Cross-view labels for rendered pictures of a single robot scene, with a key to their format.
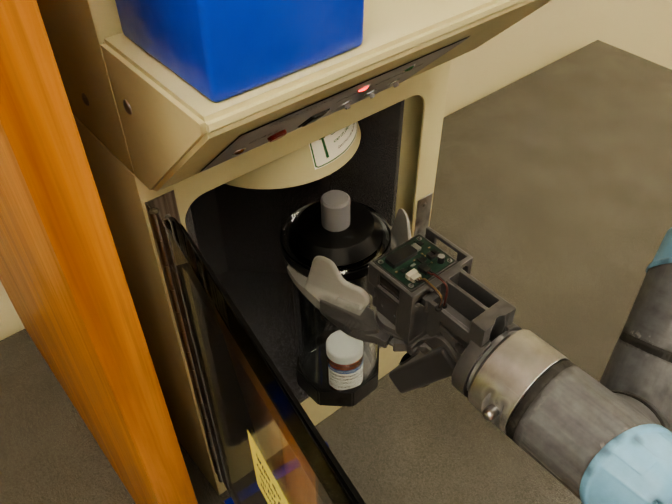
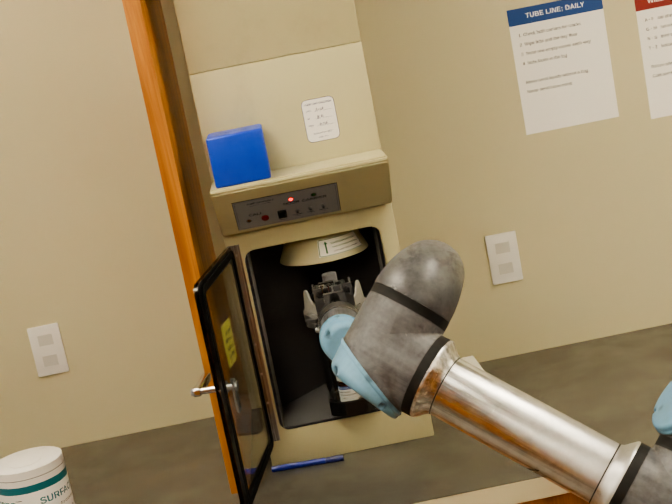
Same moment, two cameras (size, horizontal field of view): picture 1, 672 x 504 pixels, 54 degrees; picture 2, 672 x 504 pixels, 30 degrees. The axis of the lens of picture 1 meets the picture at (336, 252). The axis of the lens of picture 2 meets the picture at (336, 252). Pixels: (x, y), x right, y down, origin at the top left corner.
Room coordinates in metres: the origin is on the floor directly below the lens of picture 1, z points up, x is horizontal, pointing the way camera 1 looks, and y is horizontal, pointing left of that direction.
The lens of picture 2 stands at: (-1.32, -1.45, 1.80)
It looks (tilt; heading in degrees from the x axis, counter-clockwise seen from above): 11 degrees down; 38
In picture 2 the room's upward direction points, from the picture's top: 11 degrees counter-clockwise
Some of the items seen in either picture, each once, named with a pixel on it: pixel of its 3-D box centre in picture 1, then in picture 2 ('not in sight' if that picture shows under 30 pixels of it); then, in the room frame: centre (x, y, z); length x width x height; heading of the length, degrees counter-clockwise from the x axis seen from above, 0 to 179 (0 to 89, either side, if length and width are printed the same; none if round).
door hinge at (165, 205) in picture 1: (201, 367); (253, 346); (0.36, 0.12, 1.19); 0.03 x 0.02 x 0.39; 130
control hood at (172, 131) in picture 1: (367, 67); (302, 196); (0.42, -0.02, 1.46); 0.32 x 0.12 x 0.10; 130
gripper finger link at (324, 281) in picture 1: (324, 278); (309, 305); (0.41, 0.01, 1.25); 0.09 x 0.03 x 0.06; 64
